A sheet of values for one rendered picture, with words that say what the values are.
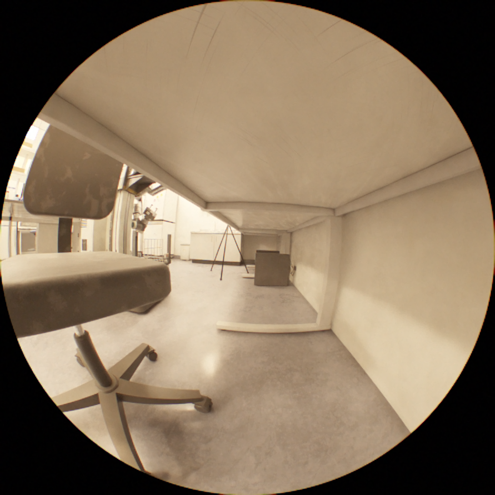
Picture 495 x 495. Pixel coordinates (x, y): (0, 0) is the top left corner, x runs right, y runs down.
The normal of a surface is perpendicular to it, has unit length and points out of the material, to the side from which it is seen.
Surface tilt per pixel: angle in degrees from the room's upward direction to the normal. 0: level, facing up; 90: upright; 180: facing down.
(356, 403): 0
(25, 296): 67
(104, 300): 90
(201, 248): 90
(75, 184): 90
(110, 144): 90
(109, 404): 8
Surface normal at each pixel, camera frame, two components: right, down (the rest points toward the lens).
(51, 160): 0.94, 0.05
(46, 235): 1.00, 0.04
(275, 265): -0.07, 0.03
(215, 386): 0.04, -1.00
